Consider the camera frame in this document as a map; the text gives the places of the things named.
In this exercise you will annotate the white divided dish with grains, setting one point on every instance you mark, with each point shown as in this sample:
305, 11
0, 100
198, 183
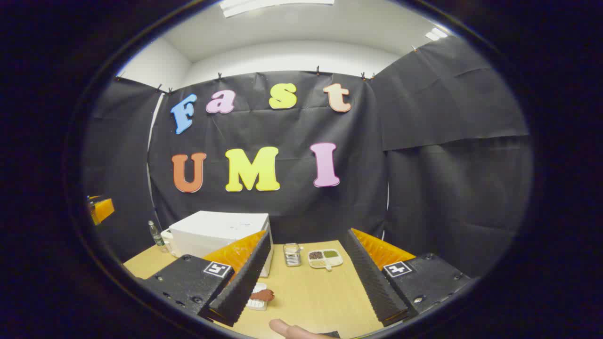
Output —
325, 259

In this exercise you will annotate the small ceiling light panel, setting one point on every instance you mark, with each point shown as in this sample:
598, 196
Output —
435, 34

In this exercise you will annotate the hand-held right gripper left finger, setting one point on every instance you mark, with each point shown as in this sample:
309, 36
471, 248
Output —
245, 278

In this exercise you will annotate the brown meat piece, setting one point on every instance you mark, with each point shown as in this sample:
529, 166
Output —
263, 295

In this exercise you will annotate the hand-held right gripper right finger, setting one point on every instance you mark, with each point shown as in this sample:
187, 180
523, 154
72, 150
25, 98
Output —
372, 278

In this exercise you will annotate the black backdrop cloth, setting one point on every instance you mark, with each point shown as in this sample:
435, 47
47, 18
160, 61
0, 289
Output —
424, 188

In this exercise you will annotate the long ceiling light panel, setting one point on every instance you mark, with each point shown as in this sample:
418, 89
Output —
273, 4

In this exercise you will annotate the clear utensil holder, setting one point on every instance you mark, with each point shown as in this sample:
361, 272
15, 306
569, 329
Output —
292, 255

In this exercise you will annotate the clear plastic water bottle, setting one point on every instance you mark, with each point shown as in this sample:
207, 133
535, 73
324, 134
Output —
156, 234

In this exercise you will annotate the white ribbed tray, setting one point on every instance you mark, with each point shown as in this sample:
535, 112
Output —
256, 305

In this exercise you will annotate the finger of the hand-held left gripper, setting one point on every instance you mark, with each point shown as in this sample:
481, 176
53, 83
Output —
102, 210

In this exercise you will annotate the white microwave oven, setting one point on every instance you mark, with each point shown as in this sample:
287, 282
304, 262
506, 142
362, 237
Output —
216, 230

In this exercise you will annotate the white toaster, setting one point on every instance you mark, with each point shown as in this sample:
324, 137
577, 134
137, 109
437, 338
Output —
167, 242

